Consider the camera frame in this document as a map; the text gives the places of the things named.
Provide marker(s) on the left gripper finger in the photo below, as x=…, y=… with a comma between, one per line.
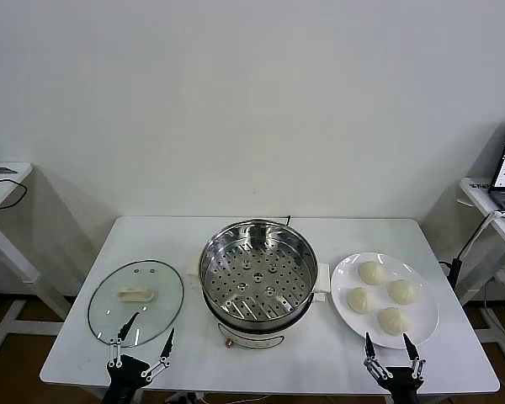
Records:
x=167, y=345
x=127, y=327

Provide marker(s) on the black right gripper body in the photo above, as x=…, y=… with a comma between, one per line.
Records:
x=402, y=381

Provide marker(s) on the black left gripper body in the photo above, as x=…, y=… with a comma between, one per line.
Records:
x=124, y=374

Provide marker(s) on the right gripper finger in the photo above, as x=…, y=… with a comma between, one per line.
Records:
x=411, y=349
x=369, y=347

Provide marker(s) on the white steamed baozi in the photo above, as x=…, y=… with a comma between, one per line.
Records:
x=401, y=291
x=372, y=272
x=393, y=320
x=361, y=299

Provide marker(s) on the stainless steel steamer basket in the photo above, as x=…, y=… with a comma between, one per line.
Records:
x=256, y=294

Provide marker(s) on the white round plate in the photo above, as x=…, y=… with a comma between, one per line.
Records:
x=423, y=307

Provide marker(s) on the white electric cooker pot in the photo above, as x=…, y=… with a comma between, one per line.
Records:
x=256, y=338

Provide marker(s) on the printed paper label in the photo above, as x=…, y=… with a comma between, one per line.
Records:
x=480, y=185

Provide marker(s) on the white side table with tools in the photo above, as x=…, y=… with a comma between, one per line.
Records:
x=21, y=168

